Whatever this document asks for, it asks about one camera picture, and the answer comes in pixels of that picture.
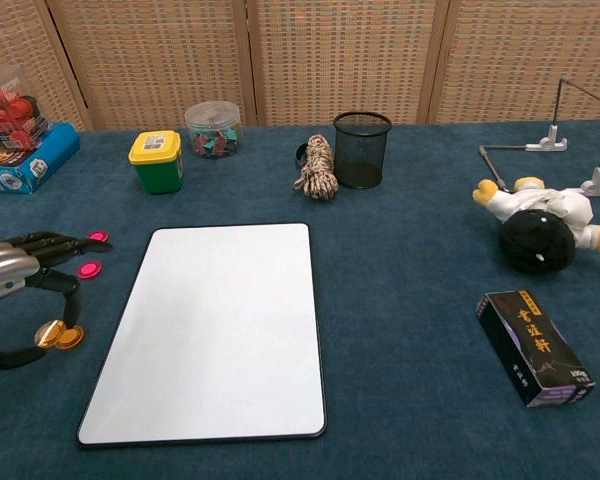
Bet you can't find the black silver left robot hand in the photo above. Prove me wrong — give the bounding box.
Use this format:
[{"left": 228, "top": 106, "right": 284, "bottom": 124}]
[{"left": 0, "top": 230, "right": 114, "bottom": 372}]

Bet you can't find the orange button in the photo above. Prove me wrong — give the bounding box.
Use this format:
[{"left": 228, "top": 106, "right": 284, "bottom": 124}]
[
  {"left": 33, "top": 321, "right": 64, "bottom": 349},
  {"left": 57, "top": 325, "right": 87, "bottom": 350}
]

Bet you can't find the white magnetic board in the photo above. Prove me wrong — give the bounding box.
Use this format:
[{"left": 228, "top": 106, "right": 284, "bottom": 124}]
[{"left": 76, "top": 222, "right": 328, "bottom": 448}]

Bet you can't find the blue snack box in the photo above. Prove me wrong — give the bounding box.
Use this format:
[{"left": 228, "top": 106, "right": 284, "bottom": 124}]
[{"left": 0, "top": 122, "right": 81, "bottom": 195}]

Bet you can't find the clear box of red items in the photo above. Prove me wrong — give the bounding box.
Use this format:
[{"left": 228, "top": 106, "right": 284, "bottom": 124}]
[{"left": 0, "top": 63, "right": 54, "bottom": 151}]

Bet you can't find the green container with yellow lid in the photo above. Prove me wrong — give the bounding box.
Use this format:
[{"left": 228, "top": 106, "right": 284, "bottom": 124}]
[{"left": 127, "top": 129, "right": 185, "bottom": 195}]

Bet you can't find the clear jar of binder clips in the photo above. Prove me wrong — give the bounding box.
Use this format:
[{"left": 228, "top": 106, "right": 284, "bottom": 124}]
[{"left": 183, "top": 100, "right": 245, "bottom": 161}]

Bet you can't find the black mesh pen cup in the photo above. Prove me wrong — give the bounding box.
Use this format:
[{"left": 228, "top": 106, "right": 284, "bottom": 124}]
[{"left": 332, "top": 110, "right": 393, "bottom": 190}]

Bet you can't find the woven folding screen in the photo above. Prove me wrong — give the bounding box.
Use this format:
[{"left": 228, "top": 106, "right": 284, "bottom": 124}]
[{"left": 0, "top": 0, "right": 600, "bottom": 132}]

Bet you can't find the dark blue table cloth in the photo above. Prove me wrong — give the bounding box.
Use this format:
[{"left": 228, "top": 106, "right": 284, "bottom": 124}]
[{"left": 0, "top": 119, "right": 600, "bottom": 480}]

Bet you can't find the plush toy in white suit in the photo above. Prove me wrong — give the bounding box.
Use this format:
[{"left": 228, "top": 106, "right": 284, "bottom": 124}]
[{"left": 472, "top": 175, "right": 600, "bottom": 275}]

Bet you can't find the black ink box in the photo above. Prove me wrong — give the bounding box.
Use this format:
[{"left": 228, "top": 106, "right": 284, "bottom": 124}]
[{"left": 475, "top": 288, "right": 597, "bottom": 409}]

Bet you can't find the braided rope bundle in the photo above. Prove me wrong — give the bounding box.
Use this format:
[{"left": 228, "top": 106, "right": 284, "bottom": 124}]
[{"left": 293, "top": 132, "right": 340, "bottom": 202}]

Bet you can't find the metal wire stand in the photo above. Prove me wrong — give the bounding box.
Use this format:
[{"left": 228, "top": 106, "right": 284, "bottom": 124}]
[{"left": 478, "top": 74, "right": 600, "bottom": 199}]

